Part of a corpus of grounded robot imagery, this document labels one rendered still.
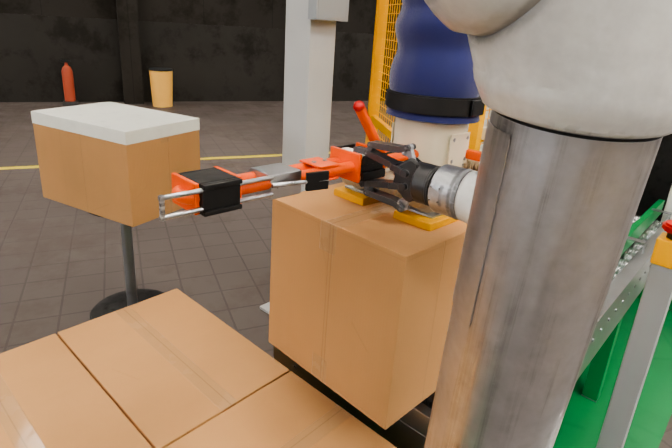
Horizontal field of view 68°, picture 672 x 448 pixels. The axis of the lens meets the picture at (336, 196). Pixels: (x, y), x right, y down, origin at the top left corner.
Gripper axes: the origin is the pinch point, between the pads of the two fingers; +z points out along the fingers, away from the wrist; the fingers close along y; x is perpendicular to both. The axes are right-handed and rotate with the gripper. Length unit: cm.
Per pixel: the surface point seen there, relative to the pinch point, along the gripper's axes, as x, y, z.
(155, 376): -25, 65, 43
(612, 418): 66, 76, -48
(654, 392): 158, 119, -50
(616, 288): 118, 60, -32
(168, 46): 369, 20, 732
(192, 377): -18, 65, 36
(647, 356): 66, 53, -52
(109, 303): 14, 115, 169
